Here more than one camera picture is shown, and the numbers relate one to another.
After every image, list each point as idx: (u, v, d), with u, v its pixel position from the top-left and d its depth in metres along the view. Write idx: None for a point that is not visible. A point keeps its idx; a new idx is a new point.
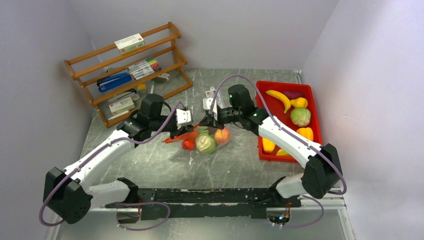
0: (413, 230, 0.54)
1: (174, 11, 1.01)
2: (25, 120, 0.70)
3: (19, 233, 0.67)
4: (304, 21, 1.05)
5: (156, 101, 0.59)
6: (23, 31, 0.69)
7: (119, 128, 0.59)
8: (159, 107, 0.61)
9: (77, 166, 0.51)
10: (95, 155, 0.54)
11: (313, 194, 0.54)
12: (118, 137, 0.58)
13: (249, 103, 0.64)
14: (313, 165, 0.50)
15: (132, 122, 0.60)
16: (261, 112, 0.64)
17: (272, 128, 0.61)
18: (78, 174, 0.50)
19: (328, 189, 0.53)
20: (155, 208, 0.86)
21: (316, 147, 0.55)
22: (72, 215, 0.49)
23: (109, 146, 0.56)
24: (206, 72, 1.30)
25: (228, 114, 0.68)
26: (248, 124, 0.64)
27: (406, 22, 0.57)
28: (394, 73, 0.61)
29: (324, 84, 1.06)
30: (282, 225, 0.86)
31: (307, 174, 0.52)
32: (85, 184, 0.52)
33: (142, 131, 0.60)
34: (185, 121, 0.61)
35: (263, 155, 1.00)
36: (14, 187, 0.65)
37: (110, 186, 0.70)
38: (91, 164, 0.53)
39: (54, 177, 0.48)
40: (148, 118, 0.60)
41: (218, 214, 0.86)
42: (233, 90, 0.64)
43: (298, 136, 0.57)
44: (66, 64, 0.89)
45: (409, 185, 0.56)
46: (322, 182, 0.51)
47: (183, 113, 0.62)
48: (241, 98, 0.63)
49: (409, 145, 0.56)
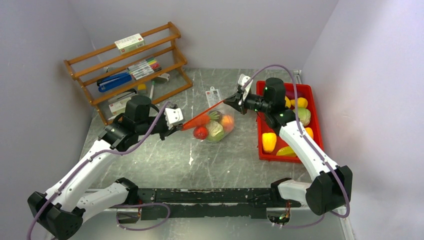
0: (414, 230, 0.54)
1: (175, 11, 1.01)
2: (26, 119, 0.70)
3: (19, 233, 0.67)
4: (304, 21, 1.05)
5: (141, 104, 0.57)
6: (22, 30, 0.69)
7: (100, 138, 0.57)
8: (146, 110, 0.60)
9: (57, 190, 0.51)
10: (76, 174, 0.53)
11: (314, 209, 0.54)
12: (99, 151, 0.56)
13: (280, 102, 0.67)
14: (323, 182, 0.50)
15: (116, 128, 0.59)
16: (287, 115, 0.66)
17: (293, 133, 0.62)
18: (58, 197, 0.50)
19: (330, 209, 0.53)
20: (155, 208, 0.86)
21: (331, 165, 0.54)
22: (65, 234, 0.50)
23: (89, 162, 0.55)
24: (206, 72, 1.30)
25: (256, 103, 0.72)
26: (271, 122, 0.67)
27: (406, 21, 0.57)
28: (394, 75, 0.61)
29: (323, 84, 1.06)
30: (282, 225, 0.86)
31: (313, 188, 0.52)
32: (69, 205, 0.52)
33: (127, 137, 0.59)
34: (177, 120, 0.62)
35: (263, 154, 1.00)
36: (14, 187, 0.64)
37: (108, 192, 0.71)
38: (72, 185, 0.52)
39: (35, 202, 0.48)
40: (134, 122, 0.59)
41: (218, 214, 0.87)
42: (270, 84, 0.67)
43: (317, 150, 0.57)
44: (66, 64, 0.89)
45: (408, 185, 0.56)
46: (326, 200, 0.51)
47: (174, 111, 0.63)
48: (275, 94, 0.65)
49: (409, 145, 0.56)
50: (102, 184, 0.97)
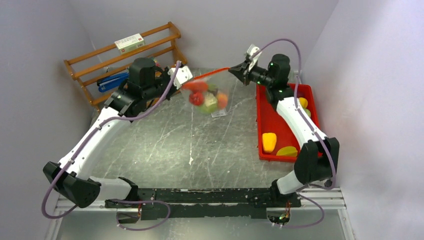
0: (414, 230, 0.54)
1: (175, 11, 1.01)
2: (25, 120, 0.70)
3: (19, 233, 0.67)
4: (303, 21, 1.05)
5: (146, 67, 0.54)
6: (23, 31, 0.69)
7: (107, 105, 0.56)
8: (151, 74, 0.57)
9: (70, 158, 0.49)
10: (87, 143, 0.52)
11: (299, 177, 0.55)
12: (107, 118, 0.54)
13: (283, 79, 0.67)
14: (309, 148, 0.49)
15: (122, 96, 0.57)
16: (287, 92, 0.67)
17: (288, 107, 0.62)
18: (72, 166, 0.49)
19: (315, 177, 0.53)
20: (155, 208, 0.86)
21: (321, 135, 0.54)
22: (83, 201, 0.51)
23: (98, 130, 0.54)
24: (206, 72, 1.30)
25: (260, 76, 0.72)
26: (270, 97, 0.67)
27: (405, 21, 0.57)
28: (394, 74, 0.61)
29: (323, 83, 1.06)
30: (282, 225, 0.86)
31: (300, 157, 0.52)
32: (84, 174, 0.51)
33: (134, 103, 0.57)
34: (187, 78, 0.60)
35: (263, 155, 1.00)
36: (14, 187, 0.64)
37: (115, 181, 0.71)
38: (84, 154, 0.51)
39: (50, 171, 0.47)
40: (140, 87, 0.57)
41: (218, 214, 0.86)
42: (276, 59, 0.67)
43: (309, 122, 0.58)
44: (66, 64, 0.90)
45: (408, 186, 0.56)
46: (311, 167, 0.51)
47: (183, 70, 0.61)
48: (280, 70, 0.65)
49: (409, 145, 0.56)
50: None
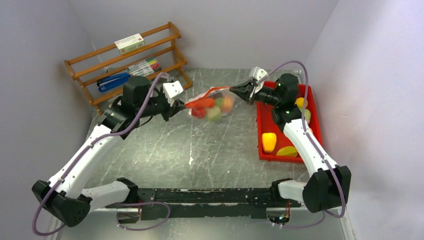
0: (414, 230, 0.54)
1: (175, 11, 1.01)
2: (26, 120, 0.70)
3: (19, 233, 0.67)
4: (303, 21, 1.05)
5: (139, 86, 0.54)
6: (22, 30, 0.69)
7: (100, 123, 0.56)
8: (145, 92, 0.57)
9: (59, 178, 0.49)
10: (77, 162, 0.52)
11: (309, 206, 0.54)
12: (99, 136, 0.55)
13: (291, 100, 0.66)
14: (320, 178, 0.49)
15: (115, 113, 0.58)
16: (294, 112, 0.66)
17: (297, 130, 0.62)
18: (62, 185, 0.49)
19: (324, 208, 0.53)
20: (155, 208, 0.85)
21: (331, 164, 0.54)
22: (72, 221, 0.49)
23: (90, 148, 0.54)
24: (206, 72, 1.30)
25: (266, 96, 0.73)
26: (276, 118, 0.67)
27: (406, 21, 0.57)
28: (394, 75, 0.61)
29: (323, 83, 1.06)
30: (282, 225, 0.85)
31: (310, 186, 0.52)
32: (73, 192, 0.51)
33: (127, 121, 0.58)
34: (177, 93, 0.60)
35: (263, 155, 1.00)
36: (14, 187, 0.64)
37: (110, 188, 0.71)
38: (74, 173, 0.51)
39: (39, 190, 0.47)
40: (133, 105, 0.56)
41: (218, 214, 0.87)
42: (285, 82, 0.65)
43: (318, 147, 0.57)
44: (66, 64, 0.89)
45: (408, 186, 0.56)
46: (321, 197, 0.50)
47: (172, 85, 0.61)
48: (287, 93, 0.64)
49: (409, 145, 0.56)
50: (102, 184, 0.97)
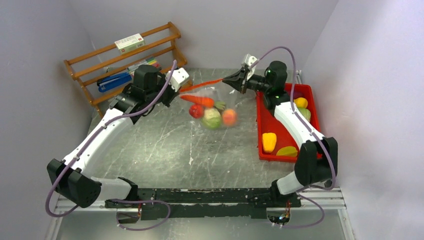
0: (414, 230, 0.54)
1: (175, 11, 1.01)
2: (25, 120, 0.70)
3: (19, 234, 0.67)
4: (303, 22, 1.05)
5: (149, 71, 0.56)
6: (22, 31, 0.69)
7: (112, 107, 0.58)
8: (154, 79, 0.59)
9: (75, 155, 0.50)
10: (91, 141, 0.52)
11: (301, 180, 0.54)
12: (112, 118, 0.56)
13: (281, 86, 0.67)
14: (307, 148, 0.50)
15: (126, 98, 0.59)
16: (284, 97, 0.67)
17: (286, 111, 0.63)
18: (77, 163, 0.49)
19: (317, 180, 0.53)
20: (155, 208, 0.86)
21: (318, 136, 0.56)
22: (85, 201, 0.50)
23: (104, 129, 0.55)
24: (206, 72, 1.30)
25: (258, 83, 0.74)
26: (267, 102, 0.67)
27: (405, 20, 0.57)
28: (394, 74, 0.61)
29: (323, 83, 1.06)
30: (282, 225, 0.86)
31: (300, 158, 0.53)
32: (88, 171, 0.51)
33: (138, 106, 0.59)
34: (185, 78, 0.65)
35: (263, 155, 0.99)
36: (13, 188, 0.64)
37: (114, 181, 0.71)
38: (89, 151, 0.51)
39: (54, 168, 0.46)
40: (143, 91, 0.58)
41: (218, 214, 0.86)
42: (273, 67, 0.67)
43: (306, 123, 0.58)
44: (66, 64, 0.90)
45: (408, 186, 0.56)
46: (311, 167, 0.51)
47: (178, 72, 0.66)
48: (277, 78, 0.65)
49: (409, 145, 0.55)
50: None
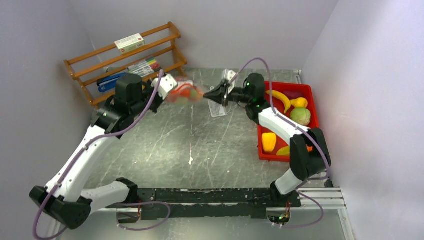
0: (413, 230, 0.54)
1: (175, 11, 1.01)
2: (26, 120, 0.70)
3: (19, 234, 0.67)
4: (303, 22, 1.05)
5: (132, 83, 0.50)
6: (22, 31, 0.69)
7: (93, 124, 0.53)
8: (138, 89, 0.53)
9: (57, 182, 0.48)
10: (73, 165, 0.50)
11: (300, 175, 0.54)
12: (93, 137, 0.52)
13: (261, 96, 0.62)
14: (296, 141, 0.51)
15: (108, 112, 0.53)
16: (265, 105, 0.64)
17: (268, 114, 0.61)
18: (59, 190, 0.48)
19: (314, 173, 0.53)
20: (155, 208, 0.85)
21: (303, 129, 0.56)
22: (74, 223, 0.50)
23: (85, 151, 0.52)
24: (206, 72, 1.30)
25: (239, 95, 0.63)
26: (250, 113, 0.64)
27: (405, 20, 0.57)
28: (394, 74, 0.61)
29: (323, 83, 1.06)
30: (282, 225, 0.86)
31: (293, 154, 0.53)
32: (73, 196, 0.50)
33: (121, 119, 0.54)
34: (173, 87, 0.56)
35: (263, 155, 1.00)
36: (14, 188, 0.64)
37: (110, 188, 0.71)
38: (71, 176, 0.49)
39: (37, 197, 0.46)
40: (126, 104, 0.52)
41: (218, 214, 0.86)
42: (252, 79, 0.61)
43: (288, 120, 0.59)
44: (66, 64, 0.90)
45: (408, 186, 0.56)
46: (305, 159, 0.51)
47: (166, 79, 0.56)
48: (258, 90, 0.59)
49: (409, 145, 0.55)
50: (102, 184, 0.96)
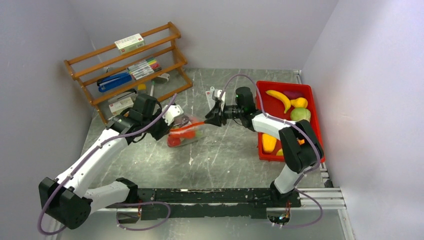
0: (413, 230, 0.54)
1: (175, 11, 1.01)
2: (25, 119, 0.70)
3: (19, 234, 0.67)
4: (303, 21, 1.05)
5: (150, 98, 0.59)
6: (22, 31, 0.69)
7: (108, 127, 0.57)
8: (152, 106, 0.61)
9: (69, 174, 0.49)
10: (86, 160, 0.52)
11: (293, 168, 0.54)
12: (108, 137, 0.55)
13: (251, 104, 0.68)
14: (284, 132, 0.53)
15: (122, 119, 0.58)
16: (258, 112, 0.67)
17: (259, 117, 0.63)
18: (70, 182, 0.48)
19: (307, 164, 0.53)
20: (155, 208, 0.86)
21: (291, 122, 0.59)
22: (74, 222, 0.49)
23: (99, 149, 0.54)
24: (206, 72, 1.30)
25: (233, 111, 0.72)
26: (245, 122, 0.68)
27: (406, 20, 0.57)
28: (394, 74, 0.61)
29: (323, 83, 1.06)
30: (282, 225, 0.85)
31: (283, 146, 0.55)
32: (80, 192, 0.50)
33: (133, 127, 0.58)
34: (179, 113, 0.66)
35: (263, 155, 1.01)
36: (14, 187, 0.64)
37: (110, 188, 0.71)
38: (83, 170, 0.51)
39: (47, 187, 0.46)
40: (141, 115, 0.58)
41: (218, 214, 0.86)
42: (239, 90, 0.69)
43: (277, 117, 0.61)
44: (66, 64, 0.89)
45: (408, 186, 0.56)
46: (295, 150, 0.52)
47: (175, 107, 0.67)
48: (245, 99, 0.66)
49: (409, 144, 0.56)
50: (102, 184, 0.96)
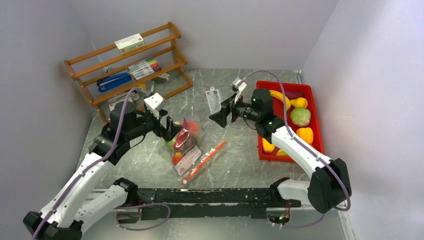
0: (414, 230, 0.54)
1: (175, 11, 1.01)
2: (25, 119, 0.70)
3: (19, 233, 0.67)
4: (303, 21, 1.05)
5: (126, 113, 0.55)
6: (22, 30, 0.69)
7: (91, 151, 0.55)
8: (132, 117, 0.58)
9: (52, 208, 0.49)
10: (69, 191, 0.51)
11: (318, 207, 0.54)
12: (90, 164, 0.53)
13: (269, 111, 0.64)
14: (321, 177, 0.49)
15: (105, 139, 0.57)
16: (277, 122, 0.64)
17: (284, 136, 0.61)
18: (54, 215, 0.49)
19: (333, 205, 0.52)
20: (155, 208, 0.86)
21: (325, 160, 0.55)
22: None
23: (81, 177, 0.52)
24: (206, 72, 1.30)
25: (245, 110, 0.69)
26: (261, 130, 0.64)
27: (405, 21, 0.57)
28: (394, 74, 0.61)
29: (323, 83, 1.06)
30: (282, 225, 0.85)
31: (313, 186, 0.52)
32: (66, 222, 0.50)
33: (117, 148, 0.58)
34: (158, 103, 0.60)
35: (263, 154, 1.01)
36: (14, 186, 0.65)
37: (105, 198, 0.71)
38: (67, 202, 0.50)
39: (30, 223, 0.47)
40: None
41: (218, 214, 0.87)
42: (257, 94, 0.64)
43: (309, 147, 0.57)
44: (66, 64, 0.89)
45: (408, 186, 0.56)
46: (327, 194, 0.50)
47: (151, 97, 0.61)
48: (264, 105, 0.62)
49: (409, 145, 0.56)
50: (102, 184, 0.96)
